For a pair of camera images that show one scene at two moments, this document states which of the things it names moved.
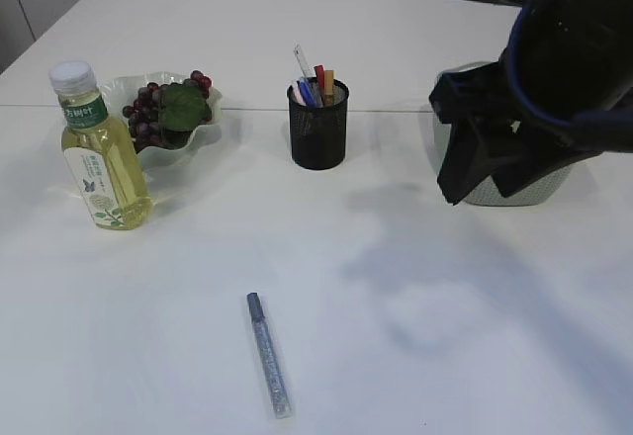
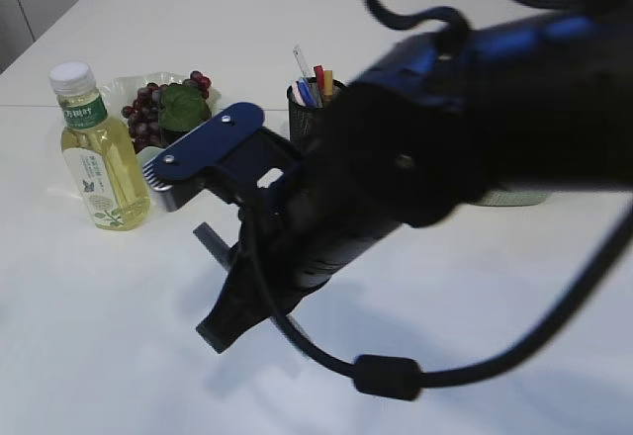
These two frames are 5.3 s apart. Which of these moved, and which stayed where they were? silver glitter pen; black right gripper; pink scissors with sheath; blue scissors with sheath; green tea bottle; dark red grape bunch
Moved: black right gripper; silver glitter pen
Stayed: green tea bottle; dark red grape bunch; pink scissors with sheath; blue scissors with sheath
